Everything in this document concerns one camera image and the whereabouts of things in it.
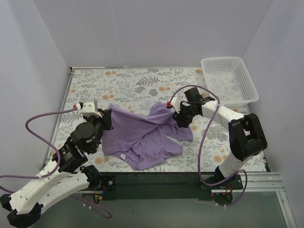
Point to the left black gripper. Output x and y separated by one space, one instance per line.
107 119

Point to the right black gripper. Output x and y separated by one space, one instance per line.
180 118

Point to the purple t shirt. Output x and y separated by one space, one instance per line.
144 141

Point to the white plastic basket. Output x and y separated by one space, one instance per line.
229 79

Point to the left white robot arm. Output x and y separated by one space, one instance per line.
63 175

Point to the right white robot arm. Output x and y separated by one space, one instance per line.
246 136

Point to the floral patterned table mat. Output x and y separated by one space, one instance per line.
137 90

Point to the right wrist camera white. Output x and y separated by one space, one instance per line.
174 104

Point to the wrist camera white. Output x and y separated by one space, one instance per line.
174 104
88 108

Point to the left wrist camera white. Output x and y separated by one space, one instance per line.
88 108

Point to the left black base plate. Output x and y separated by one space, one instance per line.
104 182

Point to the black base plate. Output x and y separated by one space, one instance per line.
235 183
104 182

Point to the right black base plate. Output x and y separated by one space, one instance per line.
235 183

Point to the aluminium frame rail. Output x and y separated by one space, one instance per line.
254 181

